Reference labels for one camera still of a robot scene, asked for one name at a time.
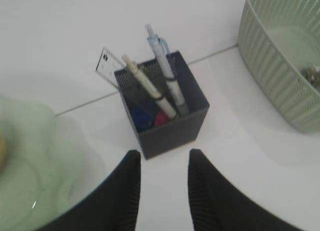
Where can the pale green plastic basket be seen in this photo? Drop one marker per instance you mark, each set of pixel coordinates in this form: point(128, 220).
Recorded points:
point(278, 40)

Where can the blue pencil sharpener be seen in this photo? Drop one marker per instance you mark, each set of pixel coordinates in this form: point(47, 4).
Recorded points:
point(141, 119)

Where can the black mesh pen holder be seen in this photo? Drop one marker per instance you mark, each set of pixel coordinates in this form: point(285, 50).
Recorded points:
point(156, 133)

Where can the clear plastic ruler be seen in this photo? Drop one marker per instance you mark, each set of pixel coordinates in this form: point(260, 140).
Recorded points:
point(107, 65)

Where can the golden bread roll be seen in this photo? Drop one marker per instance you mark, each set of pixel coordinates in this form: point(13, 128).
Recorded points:
point(3, 151)

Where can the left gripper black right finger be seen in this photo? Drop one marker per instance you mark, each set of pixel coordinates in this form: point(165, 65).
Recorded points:
point(217, 205)

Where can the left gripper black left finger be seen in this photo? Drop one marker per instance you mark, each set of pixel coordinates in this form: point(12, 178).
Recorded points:
point(112, 206)

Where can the grey paper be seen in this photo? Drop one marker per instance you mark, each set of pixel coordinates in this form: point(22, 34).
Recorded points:
point(312, 75)

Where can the frosted green glass plate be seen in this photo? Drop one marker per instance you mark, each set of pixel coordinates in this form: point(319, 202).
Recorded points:
point(49, 168)

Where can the grey grip white pen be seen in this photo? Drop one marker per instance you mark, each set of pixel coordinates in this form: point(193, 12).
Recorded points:
point(162, 53)

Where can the cream grip white pen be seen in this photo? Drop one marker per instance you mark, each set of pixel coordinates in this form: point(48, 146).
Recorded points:
point(150, 88)

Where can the pink pencil sharpener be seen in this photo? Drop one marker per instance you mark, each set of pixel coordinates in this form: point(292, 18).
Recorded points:
point(160, 118)

